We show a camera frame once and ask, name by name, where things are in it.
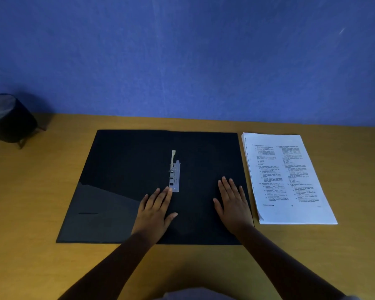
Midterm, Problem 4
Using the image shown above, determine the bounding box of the person's left hand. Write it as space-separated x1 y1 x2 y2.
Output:
131 186 179 247

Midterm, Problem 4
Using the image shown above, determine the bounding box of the person's right hand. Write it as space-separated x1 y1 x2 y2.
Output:
213 177 254 236

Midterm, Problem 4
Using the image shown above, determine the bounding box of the person's left forearm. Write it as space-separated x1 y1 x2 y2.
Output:
57 232 154 300

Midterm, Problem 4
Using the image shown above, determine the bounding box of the person's right forearm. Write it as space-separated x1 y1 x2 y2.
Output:
234 224 347 300

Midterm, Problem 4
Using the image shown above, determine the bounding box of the metal folder clip mechanism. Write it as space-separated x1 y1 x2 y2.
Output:
168 150 181 193

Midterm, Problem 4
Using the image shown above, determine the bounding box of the black open file folder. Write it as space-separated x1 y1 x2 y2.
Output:
56 129 254 246

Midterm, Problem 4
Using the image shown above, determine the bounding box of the stack of printed white papers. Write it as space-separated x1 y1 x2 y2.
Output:
241 132 339 225

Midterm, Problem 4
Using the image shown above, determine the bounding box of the person's grey clothing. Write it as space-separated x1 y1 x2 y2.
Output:
155 287 236 300

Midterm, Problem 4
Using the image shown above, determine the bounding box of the black round container on legs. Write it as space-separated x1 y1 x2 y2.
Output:
0 93 47 150

